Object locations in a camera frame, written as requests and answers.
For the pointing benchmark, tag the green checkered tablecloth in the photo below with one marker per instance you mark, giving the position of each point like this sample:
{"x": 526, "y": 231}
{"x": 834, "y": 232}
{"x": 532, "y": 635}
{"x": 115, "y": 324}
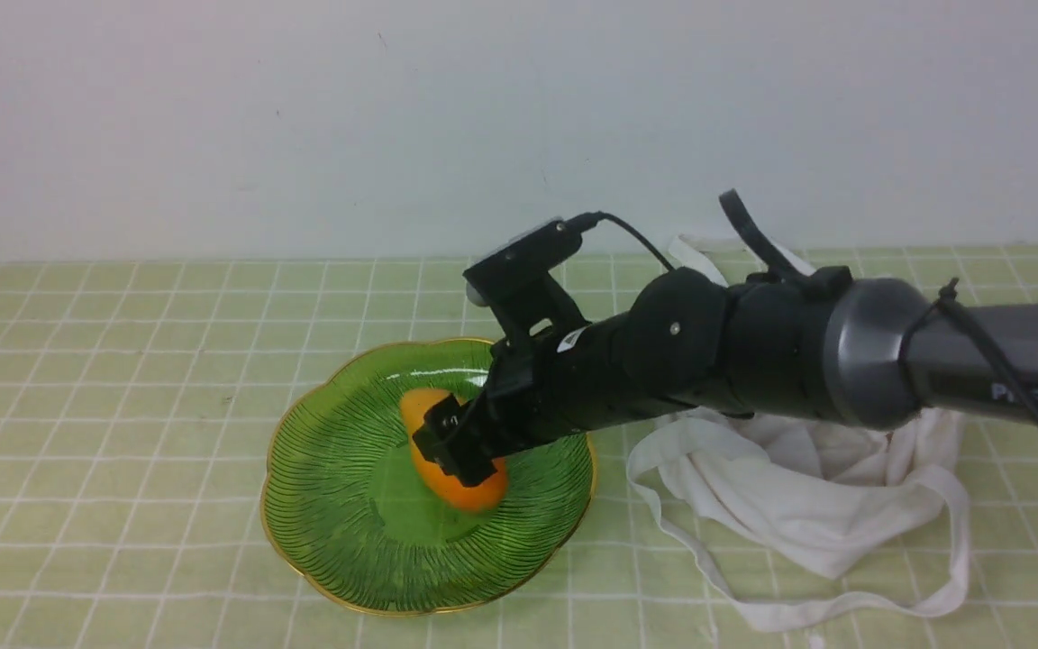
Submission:
{"x": 137, "y": 404}

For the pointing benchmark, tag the white cloth tote bag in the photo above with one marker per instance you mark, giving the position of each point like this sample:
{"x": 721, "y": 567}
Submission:
{"x": 821, "y": 495}

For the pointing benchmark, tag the green glass plate gold rim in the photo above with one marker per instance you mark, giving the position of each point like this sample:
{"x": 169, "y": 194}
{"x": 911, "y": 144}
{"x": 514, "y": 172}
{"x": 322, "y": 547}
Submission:
{"x": 343, "y": 505}

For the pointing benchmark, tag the orange yellow mango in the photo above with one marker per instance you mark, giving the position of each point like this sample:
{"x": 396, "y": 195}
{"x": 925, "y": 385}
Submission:
{"x": 469, "y": 499}

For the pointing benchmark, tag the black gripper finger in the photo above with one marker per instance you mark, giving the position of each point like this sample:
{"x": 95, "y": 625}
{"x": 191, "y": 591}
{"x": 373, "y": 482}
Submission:
{"x": 449, "y": 437}

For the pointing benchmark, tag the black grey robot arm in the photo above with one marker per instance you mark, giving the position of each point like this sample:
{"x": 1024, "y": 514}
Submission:
{"x": 866, "y": 353}

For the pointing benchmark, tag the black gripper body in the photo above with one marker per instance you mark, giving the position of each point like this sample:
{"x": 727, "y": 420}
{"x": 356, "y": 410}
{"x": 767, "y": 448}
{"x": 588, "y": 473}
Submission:
{"x": 564, "y": 384}

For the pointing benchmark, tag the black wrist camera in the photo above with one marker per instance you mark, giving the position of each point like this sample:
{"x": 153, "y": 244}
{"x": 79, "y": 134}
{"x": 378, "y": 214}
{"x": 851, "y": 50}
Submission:
{"x": 514, "y": 281}

